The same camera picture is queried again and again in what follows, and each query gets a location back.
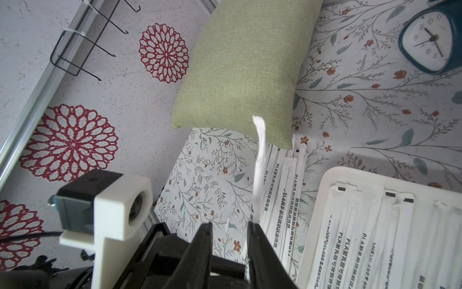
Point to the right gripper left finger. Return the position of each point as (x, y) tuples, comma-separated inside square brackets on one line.
[(194, 268)]

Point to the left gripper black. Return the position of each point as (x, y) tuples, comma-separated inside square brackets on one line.
[(148, 264)]

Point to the white storage tray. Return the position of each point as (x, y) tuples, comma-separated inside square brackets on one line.
[(425, 198)]

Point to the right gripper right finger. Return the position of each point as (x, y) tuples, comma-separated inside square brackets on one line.
[(265, 268)]

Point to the green pillow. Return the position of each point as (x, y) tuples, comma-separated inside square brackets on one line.
[(246, 63)]

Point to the straw pile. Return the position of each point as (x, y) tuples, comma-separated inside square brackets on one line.
[(294, 205), (377, 243), (260, 169), (336, 206), (275, 183)]

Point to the teal alarm clock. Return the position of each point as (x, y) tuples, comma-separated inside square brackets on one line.
[(432, 39)]

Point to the black wire wall rack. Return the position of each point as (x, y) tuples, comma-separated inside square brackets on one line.
[(77, 42)]

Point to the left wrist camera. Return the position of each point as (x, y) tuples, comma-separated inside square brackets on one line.
[(103, 212)]

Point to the straw group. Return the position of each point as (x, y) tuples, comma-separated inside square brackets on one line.
[(449, 275), (364, 204), (423, 264), (396, 264)]

